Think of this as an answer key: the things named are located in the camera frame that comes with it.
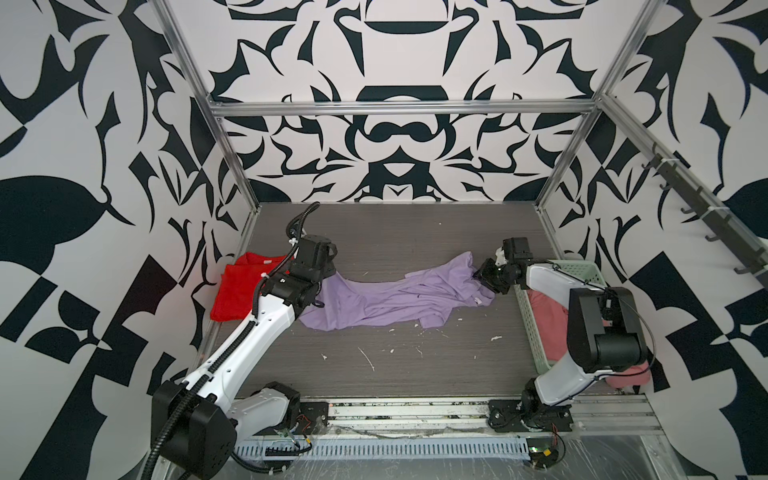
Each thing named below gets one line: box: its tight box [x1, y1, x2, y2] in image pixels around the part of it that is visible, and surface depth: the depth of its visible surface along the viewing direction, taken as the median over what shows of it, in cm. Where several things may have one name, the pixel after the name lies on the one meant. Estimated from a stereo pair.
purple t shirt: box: [300, 252, 496, 330], surface depth 94 cm
